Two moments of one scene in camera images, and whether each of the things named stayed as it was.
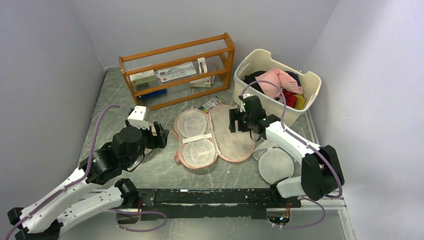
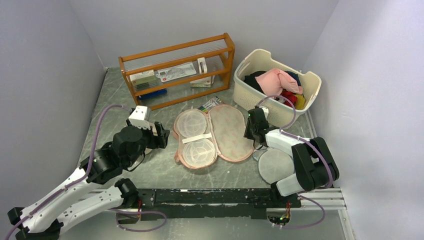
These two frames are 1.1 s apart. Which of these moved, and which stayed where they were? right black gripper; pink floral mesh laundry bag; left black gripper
Moved: right black gripper
Stayed: pink floral mesh laundry bag; left black gripper
